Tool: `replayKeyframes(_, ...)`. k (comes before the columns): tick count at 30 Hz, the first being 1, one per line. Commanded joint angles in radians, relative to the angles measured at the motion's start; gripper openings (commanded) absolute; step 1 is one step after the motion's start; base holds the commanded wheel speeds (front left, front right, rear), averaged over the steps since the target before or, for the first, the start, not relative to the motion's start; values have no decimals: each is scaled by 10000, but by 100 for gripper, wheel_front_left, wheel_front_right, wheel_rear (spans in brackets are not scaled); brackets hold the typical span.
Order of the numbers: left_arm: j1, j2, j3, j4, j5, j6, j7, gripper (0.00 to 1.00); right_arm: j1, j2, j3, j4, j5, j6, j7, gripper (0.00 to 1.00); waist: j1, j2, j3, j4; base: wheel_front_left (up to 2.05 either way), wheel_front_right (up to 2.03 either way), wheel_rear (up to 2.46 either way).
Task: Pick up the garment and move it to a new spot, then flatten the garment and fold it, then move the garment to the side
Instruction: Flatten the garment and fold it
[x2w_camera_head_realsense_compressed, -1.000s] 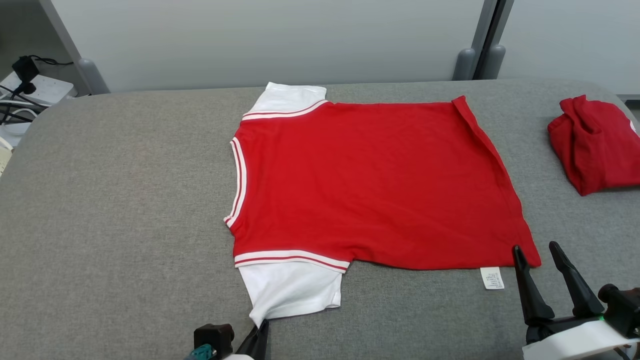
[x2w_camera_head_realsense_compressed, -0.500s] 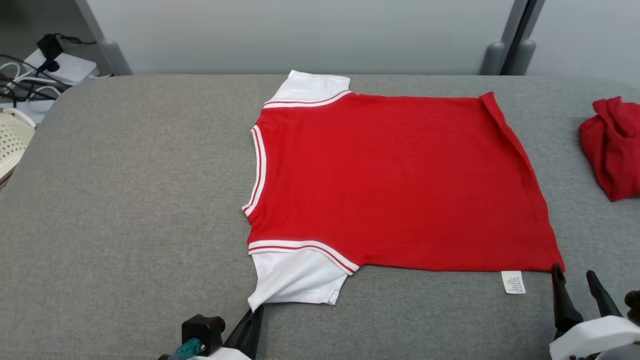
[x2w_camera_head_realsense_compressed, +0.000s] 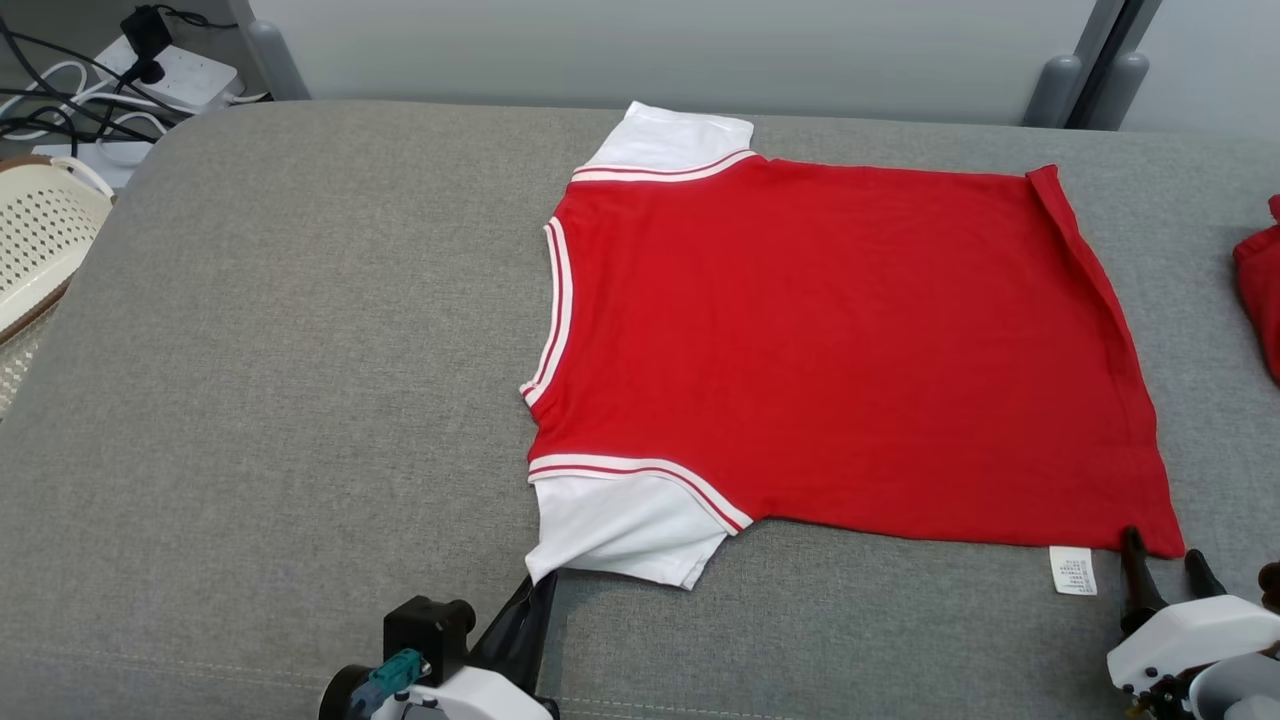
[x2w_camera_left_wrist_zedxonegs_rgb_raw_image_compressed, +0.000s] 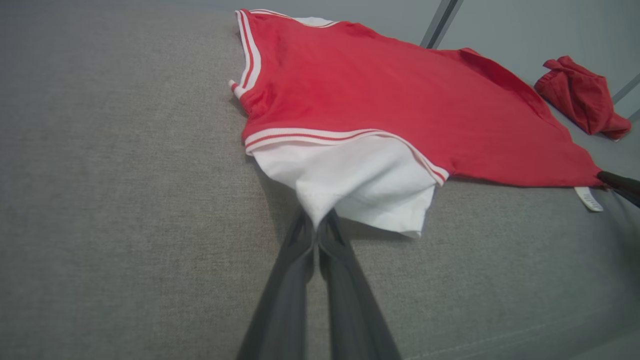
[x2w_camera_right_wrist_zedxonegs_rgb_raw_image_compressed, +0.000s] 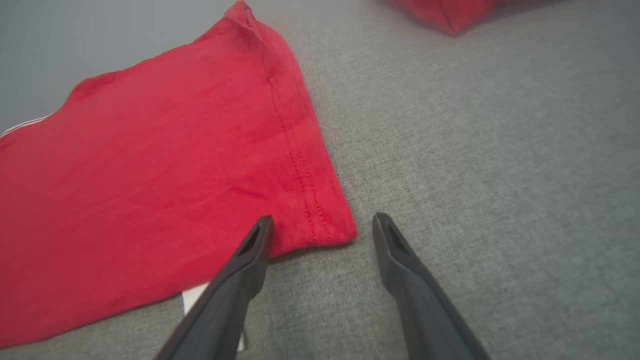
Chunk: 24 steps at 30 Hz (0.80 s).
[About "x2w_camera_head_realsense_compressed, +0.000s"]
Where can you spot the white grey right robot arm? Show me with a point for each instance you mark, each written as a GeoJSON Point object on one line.
{"type": "Point", "coordinates": [1240, 690]}

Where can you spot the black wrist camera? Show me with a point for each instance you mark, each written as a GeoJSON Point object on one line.
{"type": "Point", "coordinates": [430, 630]}
{"type": "Point", "coordinates": [1271, 585]}

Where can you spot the cream perforated laundry basket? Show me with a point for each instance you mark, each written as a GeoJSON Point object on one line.
{"type": "Point", "coordinates": [40, 240]}

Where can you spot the black power adapter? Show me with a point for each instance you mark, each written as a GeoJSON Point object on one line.
{"type": "Point", "coordinates": [145, 35]}

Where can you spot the white power strip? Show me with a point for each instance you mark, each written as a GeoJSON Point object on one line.
{"type": "Point", "coordinates": [190, 75]}

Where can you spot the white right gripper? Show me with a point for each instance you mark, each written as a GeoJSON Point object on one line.
{"type": "Point", "coordinates": [1190, 635]}

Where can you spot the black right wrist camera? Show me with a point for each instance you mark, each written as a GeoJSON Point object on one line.
{"type": "Point", "coordinates": [1271, 585]}

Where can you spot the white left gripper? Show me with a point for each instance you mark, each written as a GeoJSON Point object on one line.
{"type": "Point", "coordinates": [480, 700]}

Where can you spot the teal left camera connector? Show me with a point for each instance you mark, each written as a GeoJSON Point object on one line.
{"type": "Point", "coordinates": [398, 670]}

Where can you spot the red jersey white sleeves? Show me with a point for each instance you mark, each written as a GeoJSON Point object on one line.
{"type": "Point", "coordinates": [850, 350]}

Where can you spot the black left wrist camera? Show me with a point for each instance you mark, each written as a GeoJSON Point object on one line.
{"type": "Point", "coordinates": [430, 630]}

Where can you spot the red shorts white stripes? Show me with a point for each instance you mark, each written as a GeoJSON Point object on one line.
{"type": "Point", "coordinates": [1262, 290]}

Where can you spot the grey partition post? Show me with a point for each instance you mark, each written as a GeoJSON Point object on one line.
{"type": "Point", "coordinates": [1118, 95]}
{"type": "Point", "coordinates": [275, 60]}
{"type": "Point", "coordinates": [1052, 95]}

